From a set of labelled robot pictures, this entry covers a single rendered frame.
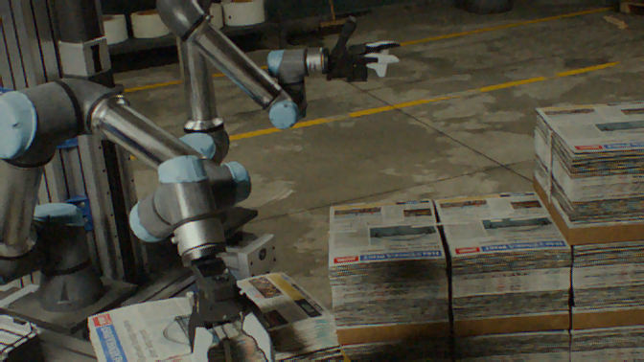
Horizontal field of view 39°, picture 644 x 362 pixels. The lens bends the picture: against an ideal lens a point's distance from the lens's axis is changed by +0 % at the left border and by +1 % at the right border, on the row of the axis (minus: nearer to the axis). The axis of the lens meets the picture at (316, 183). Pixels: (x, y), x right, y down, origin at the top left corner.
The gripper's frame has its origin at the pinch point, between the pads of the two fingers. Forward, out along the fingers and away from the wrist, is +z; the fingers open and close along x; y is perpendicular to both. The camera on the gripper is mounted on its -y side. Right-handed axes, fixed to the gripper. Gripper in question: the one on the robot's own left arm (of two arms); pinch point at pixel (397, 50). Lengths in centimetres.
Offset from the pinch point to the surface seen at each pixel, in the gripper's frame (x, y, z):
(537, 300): 47, 49, 32
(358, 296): 52, 43, -11
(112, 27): -483, 150, -257
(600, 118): 17, 15, 51
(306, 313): 113, 2, -13
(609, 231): 44, 32, 49
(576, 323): 48, 56, 42
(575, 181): 42, 19, 41
